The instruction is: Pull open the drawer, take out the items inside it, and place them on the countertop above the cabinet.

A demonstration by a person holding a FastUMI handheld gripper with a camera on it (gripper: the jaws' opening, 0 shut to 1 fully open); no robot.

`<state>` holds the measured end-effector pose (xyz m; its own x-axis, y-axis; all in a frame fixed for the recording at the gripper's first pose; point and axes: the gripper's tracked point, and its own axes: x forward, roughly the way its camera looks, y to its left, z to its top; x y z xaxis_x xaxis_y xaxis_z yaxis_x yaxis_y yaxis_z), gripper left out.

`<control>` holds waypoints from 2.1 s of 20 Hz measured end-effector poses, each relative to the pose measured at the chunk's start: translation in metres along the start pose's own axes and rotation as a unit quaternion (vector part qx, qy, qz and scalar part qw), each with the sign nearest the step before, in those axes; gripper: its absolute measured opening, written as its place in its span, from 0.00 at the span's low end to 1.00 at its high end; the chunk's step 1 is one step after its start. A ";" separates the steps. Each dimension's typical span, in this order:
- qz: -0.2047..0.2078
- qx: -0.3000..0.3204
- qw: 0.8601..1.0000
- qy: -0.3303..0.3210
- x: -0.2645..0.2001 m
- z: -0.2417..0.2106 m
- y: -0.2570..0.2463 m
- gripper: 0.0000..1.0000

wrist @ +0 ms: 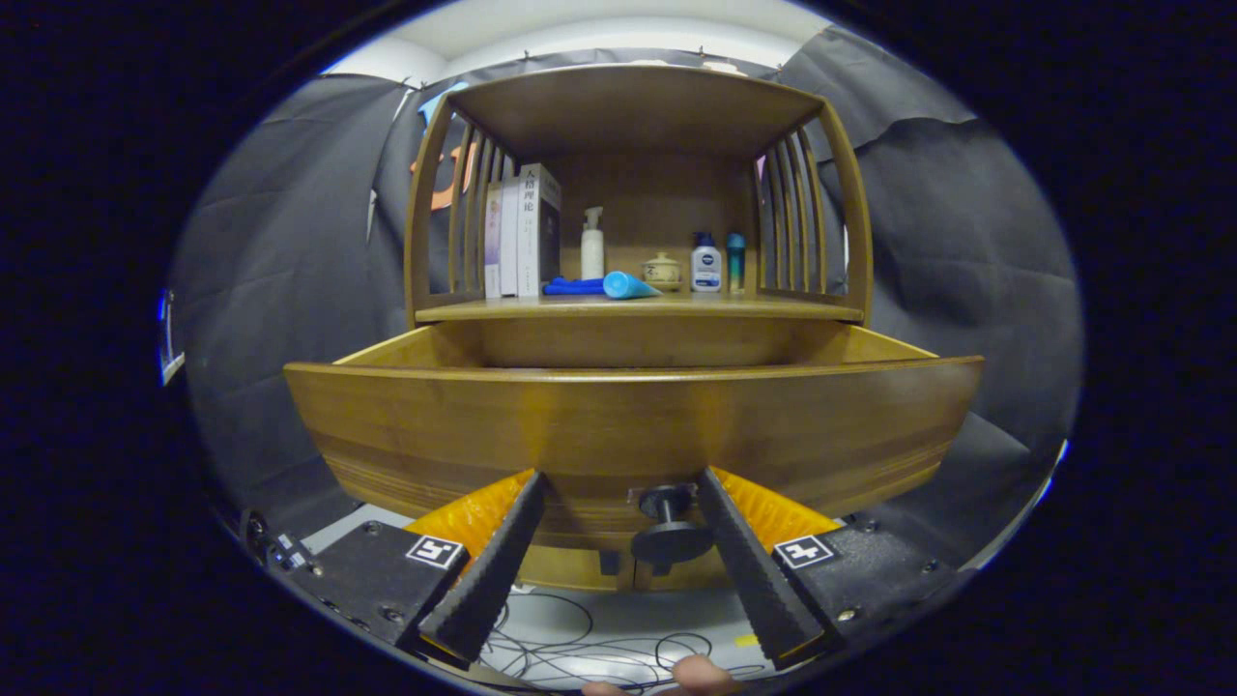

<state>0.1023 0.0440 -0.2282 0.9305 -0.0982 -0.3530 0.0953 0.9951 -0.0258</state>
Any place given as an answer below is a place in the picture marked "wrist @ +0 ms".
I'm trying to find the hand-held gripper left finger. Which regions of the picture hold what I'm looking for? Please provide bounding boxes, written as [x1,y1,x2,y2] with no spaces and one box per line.
[273,469,548,670]

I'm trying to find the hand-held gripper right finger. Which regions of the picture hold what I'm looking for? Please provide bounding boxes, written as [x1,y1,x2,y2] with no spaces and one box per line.
[696,466,960,670]

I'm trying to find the black drawer knob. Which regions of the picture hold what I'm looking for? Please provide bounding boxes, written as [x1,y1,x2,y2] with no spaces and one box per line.
[630,483,716,568]

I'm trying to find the wooden drawer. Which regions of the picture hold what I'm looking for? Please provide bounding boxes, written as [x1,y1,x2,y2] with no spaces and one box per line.
[283,319,985,552]

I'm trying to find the blue cleanser tube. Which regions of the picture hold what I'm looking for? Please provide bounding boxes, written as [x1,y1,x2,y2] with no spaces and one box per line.
[602,271,665,301]

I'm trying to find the wooden cabinet door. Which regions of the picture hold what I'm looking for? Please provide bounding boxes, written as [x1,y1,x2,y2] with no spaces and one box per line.
[522,546,629,593]
[628,565,731,593]

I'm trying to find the wooden countertop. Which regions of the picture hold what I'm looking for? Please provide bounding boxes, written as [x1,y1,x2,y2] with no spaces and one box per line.
[416,288,864,325]

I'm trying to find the wooden cabinet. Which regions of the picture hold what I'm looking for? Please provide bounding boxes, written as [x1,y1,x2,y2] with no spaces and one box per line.
[404,63,876,593]

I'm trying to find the black floor device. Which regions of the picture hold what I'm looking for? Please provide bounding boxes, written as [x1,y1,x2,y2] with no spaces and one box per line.
[240,507,315,573]

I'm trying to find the white bottle with blue cap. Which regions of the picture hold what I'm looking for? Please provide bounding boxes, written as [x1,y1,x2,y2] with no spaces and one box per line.
[691,232,724,293]

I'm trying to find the pale purple book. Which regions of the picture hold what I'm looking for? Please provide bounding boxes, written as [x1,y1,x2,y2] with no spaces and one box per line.
[483,184,504,299]

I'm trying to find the white book with portrait cover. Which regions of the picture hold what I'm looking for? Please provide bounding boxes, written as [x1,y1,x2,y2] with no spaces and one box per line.
[518,162,563,298]

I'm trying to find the white pump bottle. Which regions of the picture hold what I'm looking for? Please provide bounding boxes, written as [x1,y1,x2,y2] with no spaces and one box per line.
[581,206,606,281]

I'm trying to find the floor cables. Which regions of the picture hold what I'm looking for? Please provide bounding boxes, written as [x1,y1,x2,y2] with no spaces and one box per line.
[478,590,764,692]

